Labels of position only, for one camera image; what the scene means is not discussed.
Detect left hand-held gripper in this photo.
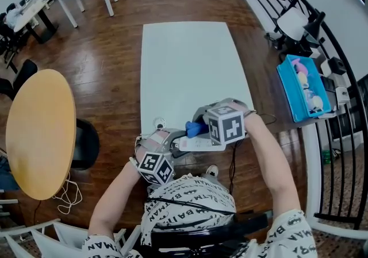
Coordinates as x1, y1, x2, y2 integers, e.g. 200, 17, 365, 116
132, 127, 188, 186

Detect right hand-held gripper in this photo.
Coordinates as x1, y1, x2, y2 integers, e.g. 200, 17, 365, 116
191, 97, 250, 146

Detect white power strip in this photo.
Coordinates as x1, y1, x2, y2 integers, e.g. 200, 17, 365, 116
171, 132, 232, 153

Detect blue cloth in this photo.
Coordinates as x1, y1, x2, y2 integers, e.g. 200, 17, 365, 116
185, 120, 210, 139

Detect person's left forearm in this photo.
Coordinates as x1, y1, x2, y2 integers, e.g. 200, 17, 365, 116
87, 160, 144, 236

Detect person's right forearm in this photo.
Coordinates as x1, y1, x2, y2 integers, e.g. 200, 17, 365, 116
244, 111, 301, 219

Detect white black printed shirt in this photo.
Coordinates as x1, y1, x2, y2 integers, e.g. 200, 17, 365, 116
82, 172, 319, 258

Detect dark brown wooden table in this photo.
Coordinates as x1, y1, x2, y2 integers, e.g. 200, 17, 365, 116
229, 25, 346, 134

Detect blue plastic bin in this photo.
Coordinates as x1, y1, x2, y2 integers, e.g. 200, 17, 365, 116
276, 54, 332, 123

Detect black glossy curved bar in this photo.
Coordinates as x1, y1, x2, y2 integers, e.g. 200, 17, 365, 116
151, 213, 270, 249

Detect white yellow toy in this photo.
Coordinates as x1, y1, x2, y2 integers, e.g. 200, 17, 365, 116
309, 95, 324, 113

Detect black round stool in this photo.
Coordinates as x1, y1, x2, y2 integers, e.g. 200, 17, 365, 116
71, 118, 100, 170

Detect white curved balcony rim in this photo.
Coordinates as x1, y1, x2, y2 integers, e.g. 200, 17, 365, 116
301, 123, 368, 240

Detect pink plush toy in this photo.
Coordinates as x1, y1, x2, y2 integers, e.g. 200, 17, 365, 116
292, 58, 310, 74

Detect small white box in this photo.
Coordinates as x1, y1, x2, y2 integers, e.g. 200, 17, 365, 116
320, 59, 331, 77

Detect white grey electrical box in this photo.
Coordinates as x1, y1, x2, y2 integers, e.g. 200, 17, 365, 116
335, 86, 351, 105

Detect white panel on black stand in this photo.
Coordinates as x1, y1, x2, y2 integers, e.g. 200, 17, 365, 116
266, 6, 308, 51

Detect black cube speaker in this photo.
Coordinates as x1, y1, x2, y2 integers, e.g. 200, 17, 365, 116
327, 56, 347, 76

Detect black desk lamp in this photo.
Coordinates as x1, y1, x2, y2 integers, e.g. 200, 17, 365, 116
303, 11, 327, 41

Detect black metal railing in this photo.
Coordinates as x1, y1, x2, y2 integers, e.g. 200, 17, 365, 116
243, 0, 368, 230

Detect round wooden table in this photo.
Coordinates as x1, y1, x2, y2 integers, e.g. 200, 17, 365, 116
5, 68, 77, 201

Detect black office chair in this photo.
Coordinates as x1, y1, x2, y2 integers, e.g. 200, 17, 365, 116
0, 59, 38, 101

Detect dark blue fabric bundle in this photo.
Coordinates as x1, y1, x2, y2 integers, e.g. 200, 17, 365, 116
0, 156, 20, 191

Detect cluttered white desk black base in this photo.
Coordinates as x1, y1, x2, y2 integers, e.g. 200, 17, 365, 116
0, 0, 60, 44

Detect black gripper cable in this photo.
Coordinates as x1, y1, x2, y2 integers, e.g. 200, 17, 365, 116
228, 113, 277, 194

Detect black cable across shirt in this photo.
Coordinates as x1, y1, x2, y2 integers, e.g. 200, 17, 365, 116
145, 197, 239, 217

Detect white cord on floor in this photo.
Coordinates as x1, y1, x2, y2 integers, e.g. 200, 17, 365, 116
53, 172, 83, 215

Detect white metal chair frame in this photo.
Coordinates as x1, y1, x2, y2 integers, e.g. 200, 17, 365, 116
0, 218, 141, 258

